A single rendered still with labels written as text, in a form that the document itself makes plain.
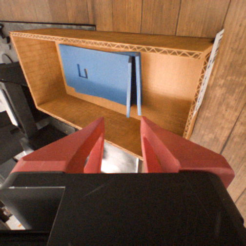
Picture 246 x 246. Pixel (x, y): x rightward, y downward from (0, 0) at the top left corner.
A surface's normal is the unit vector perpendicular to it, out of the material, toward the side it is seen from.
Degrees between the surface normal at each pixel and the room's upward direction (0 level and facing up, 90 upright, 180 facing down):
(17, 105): 90
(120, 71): 0
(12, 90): 90
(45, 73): 90
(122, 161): 0
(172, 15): 0
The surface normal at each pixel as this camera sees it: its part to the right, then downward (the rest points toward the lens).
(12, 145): 0.82, 0.33
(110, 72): -0.57, 0.47
